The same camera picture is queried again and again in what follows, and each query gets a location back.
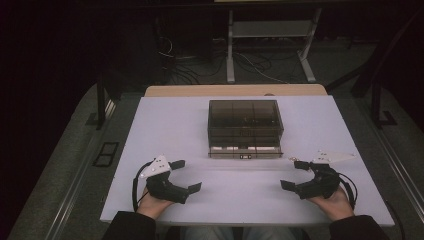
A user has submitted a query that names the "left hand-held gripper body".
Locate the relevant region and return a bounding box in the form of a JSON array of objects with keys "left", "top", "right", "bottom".
[{"left": 137, "top": 154, "right": 190, "bottom": 205}]

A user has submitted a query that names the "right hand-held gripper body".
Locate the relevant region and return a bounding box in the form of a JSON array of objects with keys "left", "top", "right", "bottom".
[{"left": 293, "top": 149, "right": 357, "bottom": 201}]

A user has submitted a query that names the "person's left hand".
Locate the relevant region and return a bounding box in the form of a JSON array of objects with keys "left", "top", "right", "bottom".
[{"left": 136, "top": 186, "right": 176, "bottom": 221}]

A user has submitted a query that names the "person's right hand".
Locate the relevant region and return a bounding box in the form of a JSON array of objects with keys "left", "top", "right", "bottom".
[{"left": 306, "top": 185, "right": 356, "bottom": 222}]

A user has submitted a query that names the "dark translucent drawer box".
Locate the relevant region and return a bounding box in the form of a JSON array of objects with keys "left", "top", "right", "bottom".
[{"left": 207, "top": 99, "right": 285, "bottom": 160}]

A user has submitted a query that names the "black metal stand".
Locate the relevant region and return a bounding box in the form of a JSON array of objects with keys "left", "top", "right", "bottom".
[
  {"left": 324, "top": 9, "right": 424, "bottom": 130},
  {"left": 85, "top": 71, "right": 118, "bottom": 131}
]

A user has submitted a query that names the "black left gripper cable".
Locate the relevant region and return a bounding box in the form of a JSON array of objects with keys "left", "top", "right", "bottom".
[{"left": 131, "top": 161, "right": 154, "bottom": 213}]

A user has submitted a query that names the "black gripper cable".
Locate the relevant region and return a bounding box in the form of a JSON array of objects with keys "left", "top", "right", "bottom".
[
  {"left": 337, "top": 171, "right": 359, "bottom": 211},
  {"left": 131, "top": 161, "right": 154, "bottom": 213}
]

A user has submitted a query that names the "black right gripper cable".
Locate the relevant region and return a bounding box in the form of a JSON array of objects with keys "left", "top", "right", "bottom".
[{"left": 337, "top": 171, "right": 359, "bottom": 211}]

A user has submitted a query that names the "black rectangular floor frame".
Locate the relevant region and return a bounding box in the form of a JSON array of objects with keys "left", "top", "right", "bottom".
[{"left": 92, "top": 141, "right": 120, "bottom": 168}]

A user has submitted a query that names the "metal floor rail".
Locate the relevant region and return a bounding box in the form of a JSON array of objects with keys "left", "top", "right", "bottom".
[
  {"left": 361, "top": 106, "right": 424, "bottom": 216},
  {"left": 43, "top": 98, "right": 118, "bottom": 240}
]

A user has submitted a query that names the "thin black cable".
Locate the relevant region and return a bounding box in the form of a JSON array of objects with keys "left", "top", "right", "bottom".
[{"left": 384, "top": 199, "right": 407, "bottom": 240}]

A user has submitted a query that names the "tangle of floor cables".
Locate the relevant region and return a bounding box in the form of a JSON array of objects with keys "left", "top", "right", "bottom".
[{"left": 155, "top": 35, "right": 292, "bottom": 86}]

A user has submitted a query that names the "white metal desk frame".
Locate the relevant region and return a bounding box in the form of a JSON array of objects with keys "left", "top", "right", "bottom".
[{"left": 225, "top": 7, "right": 324, "bottom": 85}]

